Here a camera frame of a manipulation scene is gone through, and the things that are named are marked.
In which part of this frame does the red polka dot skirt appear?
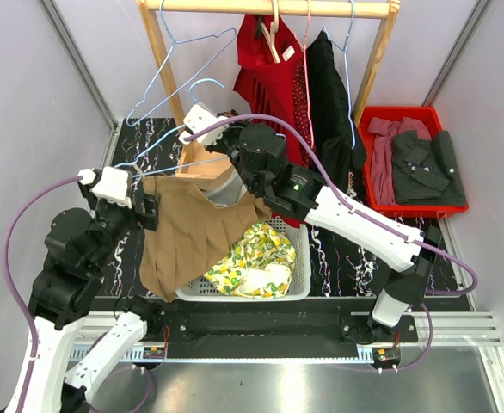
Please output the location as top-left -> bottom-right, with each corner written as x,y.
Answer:
292,58 -> 314,148

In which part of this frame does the cream wooden hanger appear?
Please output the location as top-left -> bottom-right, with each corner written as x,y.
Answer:
260,0 -> 280,64

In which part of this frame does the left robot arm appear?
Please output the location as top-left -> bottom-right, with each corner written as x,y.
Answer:
2,167 -> 169,412

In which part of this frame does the black skirt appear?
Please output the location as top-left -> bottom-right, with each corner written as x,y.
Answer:
307,31 -> 366,193

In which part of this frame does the white plastic basket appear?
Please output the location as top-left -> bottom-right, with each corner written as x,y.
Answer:
176,217 -> 311,303

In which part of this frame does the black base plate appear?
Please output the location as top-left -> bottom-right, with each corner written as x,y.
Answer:
75,295 -> 420,361

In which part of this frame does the red plastic bin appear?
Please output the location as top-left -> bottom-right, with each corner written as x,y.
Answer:
359,106 -> 469,219

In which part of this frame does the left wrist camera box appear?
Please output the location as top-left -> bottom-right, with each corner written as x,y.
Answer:
77,166 -> 132,210

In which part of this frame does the lemon print skirt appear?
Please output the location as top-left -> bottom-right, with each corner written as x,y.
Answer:
204,222 -> 297,299

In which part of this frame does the dark grey striped shirt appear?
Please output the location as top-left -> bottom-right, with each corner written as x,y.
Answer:
391,130 -> 467,207

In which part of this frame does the wooden clothes rack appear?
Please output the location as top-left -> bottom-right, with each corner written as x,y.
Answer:
137,1 -> 400,170

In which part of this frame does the red pleated skirt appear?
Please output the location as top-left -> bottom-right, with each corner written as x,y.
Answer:
233,14 -> 317,229

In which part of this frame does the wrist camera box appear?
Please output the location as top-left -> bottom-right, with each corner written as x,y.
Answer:
77,166 -> 132,210
178,102 -> 228,146

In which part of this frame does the pink garment in bin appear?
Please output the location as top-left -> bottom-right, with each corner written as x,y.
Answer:
367,116 -> 431,197

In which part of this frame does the black marble mat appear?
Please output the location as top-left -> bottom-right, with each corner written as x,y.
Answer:
101,118 -> 472,298

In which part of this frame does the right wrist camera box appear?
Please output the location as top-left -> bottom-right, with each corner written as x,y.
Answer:
178,102 -> 228,146

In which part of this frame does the tan pleated skirt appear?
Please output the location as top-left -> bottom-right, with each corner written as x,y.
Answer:
139,166 -> 272,302

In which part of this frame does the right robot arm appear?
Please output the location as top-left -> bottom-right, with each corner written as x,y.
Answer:
199,114 -> 442,342

